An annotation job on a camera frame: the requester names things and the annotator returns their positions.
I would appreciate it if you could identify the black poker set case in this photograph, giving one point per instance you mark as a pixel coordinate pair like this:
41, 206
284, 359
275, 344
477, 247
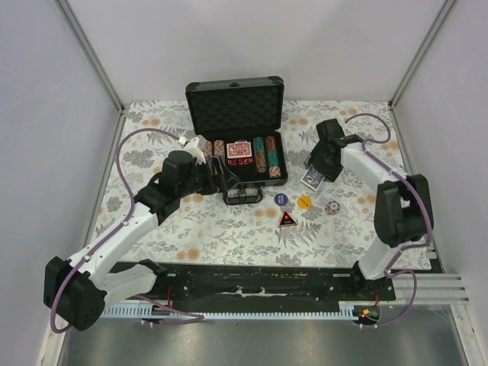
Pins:
240, 110

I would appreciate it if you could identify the floral patterned table mat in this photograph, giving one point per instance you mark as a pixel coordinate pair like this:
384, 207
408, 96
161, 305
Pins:
206, 230

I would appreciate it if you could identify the blue small blind button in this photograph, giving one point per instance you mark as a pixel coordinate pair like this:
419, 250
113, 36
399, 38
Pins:
281, 199

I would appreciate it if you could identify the rightmost poker chip row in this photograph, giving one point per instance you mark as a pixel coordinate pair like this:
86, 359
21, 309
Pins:
272, 155

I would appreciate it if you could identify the leftmost poker chip row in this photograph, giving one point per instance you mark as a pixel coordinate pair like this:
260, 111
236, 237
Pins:
208, 153

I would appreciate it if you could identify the aluminium frame post right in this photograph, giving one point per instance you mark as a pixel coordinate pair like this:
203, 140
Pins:
422, 51

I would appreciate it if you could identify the red triangular all-in button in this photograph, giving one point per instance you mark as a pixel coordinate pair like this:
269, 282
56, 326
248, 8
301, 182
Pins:
287, 220

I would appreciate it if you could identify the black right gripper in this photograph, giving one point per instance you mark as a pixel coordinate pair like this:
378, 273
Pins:
313, 160

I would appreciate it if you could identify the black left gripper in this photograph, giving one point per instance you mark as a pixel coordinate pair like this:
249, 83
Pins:
226, 178

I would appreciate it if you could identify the aluminium frame post left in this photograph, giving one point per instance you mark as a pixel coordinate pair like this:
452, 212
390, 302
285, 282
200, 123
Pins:
85, 44

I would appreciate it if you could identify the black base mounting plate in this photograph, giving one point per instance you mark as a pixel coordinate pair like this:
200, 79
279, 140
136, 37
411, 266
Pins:
191, 282

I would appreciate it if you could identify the small poker chip stack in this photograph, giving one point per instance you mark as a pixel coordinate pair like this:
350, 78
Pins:
332, 208

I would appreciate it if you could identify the blue card deck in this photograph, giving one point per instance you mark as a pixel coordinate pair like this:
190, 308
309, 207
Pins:
312, 179

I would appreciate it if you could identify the aluminium frame post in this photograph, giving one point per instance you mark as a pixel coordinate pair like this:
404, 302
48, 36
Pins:
422, 51
85, 44

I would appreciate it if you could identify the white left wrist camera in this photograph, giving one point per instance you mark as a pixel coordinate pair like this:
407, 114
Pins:
192, 152

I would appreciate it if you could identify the red card deck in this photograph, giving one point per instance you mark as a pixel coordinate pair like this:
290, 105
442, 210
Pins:
239, 150

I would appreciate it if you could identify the aluminium front rail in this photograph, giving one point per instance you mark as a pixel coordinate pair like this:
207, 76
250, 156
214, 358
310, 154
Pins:
432, 289

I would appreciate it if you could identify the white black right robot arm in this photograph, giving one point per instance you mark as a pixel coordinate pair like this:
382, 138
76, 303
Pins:
403, 217

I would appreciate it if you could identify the yellow big blind button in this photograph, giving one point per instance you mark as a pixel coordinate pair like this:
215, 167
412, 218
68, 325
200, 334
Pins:
304, 202

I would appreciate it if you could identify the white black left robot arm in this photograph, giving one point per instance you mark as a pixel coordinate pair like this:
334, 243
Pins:
80, 288

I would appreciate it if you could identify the poker chip row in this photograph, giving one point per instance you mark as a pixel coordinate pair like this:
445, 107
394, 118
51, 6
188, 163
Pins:
272, 155
260, 157
208, 153
219, 148

